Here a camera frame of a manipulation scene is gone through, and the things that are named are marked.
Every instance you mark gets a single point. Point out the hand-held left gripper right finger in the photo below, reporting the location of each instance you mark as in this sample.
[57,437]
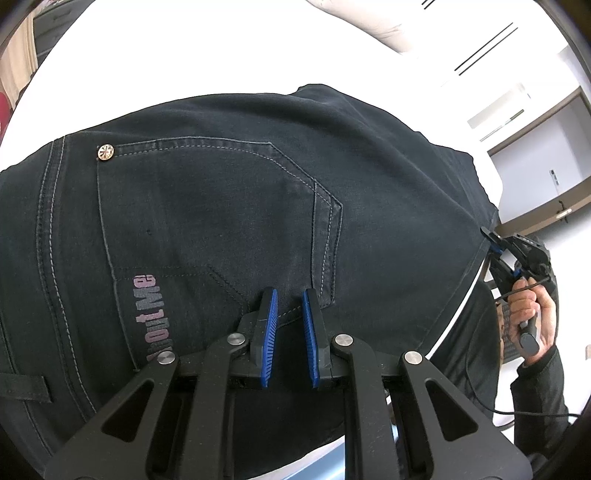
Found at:
[310,332]

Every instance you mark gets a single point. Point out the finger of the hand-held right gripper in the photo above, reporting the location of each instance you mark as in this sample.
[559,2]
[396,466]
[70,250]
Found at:
[492,238]
[503,277]

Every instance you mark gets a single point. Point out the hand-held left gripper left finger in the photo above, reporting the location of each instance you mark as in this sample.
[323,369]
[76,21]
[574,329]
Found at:
[269,332]

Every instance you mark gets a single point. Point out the dark denim pants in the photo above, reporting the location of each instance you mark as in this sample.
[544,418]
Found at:
[207,221]

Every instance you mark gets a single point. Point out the person's right forearm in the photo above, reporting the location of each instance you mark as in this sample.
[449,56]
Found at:
[540,392]

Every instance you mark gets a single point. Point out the person's right hand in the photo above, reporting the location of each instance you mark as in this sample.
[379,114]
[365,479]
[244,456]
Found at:
[538,309]

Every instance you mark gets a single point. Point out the person's dark torso clothing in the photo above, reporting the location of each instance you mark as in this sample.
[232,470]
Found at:
[468,341]

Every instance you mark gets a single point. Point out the white air conditioner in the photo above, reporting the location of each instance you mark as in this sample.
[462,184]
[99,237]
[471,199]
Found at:
[498,113]

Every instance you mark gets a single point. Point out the white pillow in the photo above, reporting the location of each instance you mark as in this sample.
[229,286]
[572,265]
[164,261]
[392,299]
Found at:
[369,23]

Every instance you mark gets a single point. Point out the beige curtain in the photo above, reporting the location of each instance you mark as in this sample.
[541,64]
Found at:
[16,55]

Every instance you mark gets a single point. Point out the white door with brown frame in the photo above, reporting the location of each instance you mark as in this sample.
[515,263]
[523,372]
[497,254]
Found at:
[549,157]

